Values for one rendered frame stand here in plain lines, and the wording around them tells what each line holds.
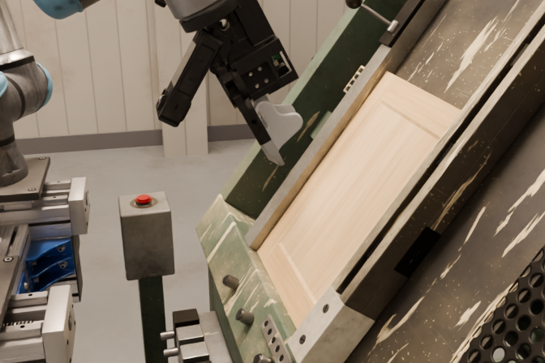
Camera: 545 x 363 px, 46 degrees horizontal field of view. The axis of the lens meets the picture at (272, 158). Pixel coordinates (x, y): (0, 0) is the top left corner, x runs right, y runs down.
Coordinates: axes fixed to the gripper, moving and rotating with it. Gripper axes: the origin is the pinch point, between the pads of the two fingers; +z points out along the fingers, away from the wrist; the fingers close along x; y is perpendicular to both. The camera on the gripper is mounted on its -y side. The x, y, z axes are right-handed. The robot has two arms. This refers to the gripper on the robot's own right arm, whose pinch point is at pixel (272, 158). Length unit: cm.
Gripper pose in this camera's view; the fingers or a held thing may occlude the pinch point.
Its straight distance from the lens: 79.0
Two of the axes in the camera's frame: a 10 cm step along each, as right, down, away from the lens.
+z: 4.5, 7.9, 4.1
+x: -2.0, -3.6, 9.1
